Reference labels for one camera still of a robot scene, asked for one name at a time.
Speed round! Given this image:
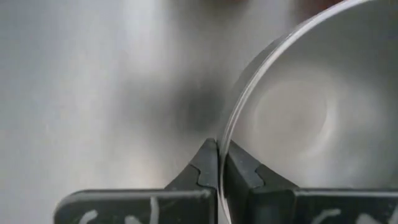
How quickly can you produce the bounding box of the black bowl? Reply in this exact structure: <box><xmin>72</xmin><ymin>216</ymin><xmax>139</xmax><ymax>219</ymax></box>
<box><xmin>216</xmin><ymin>0</ymin><xmax>398</xmax><ymax>224</ymax></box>

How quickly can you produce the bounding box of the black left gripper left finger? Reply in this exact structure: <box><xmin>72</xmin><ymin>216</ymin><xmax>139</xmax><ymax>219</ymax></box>
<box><xmin>53</xmin><ymin>138</ymin><xmax>219</xmax><ymax>224</ymax></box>

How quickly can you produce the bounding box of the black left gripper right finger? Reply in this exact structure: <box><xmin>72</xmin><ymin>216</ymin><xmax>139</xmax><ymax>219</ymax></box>
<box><xmin>223</xmin><ymin>139</ymin><xmax>398</xmax><ymax>224</ymax></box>

